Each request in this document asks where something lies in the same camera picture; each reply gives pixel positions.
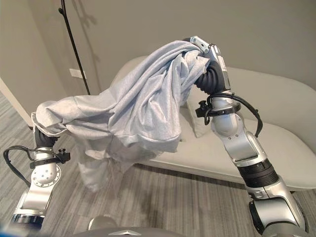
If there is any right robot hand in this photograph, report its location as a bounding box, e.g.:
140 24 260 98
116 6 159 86
182 36 232 95

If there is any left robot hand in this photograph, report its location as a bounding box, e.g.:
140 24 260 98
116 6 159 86
31 111 61 149

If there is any light grey garment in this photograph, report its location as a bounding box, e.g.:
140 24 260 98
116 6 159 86
31 39 210 193

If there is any white sofa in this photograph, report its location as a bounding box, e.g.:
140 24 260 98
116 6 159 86
109 55 316 192

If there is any black clothes rack pole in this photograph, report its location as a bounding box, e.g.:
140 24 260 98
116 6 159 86
58 0 91 95

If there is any white cushion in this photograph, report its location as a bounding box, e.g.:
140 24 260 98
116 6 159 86
185 99 214 138

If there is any grey robot torso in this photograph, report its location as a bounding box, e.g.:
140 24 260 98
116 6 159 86
71 215 191 237

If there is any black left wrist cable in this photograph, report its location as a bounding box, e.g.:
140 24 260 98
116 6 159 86
2 145 38 186

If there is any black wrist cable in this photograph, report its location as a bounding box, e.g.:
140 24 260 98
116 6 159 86
203 92 263 138
2 145 38 186

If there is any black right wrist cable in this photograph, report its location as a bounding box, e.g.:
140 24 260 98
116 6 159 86
203 92 263 138

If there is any white wall socket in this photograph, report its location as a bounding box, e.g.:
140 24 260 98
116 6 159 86
69 68 87 80

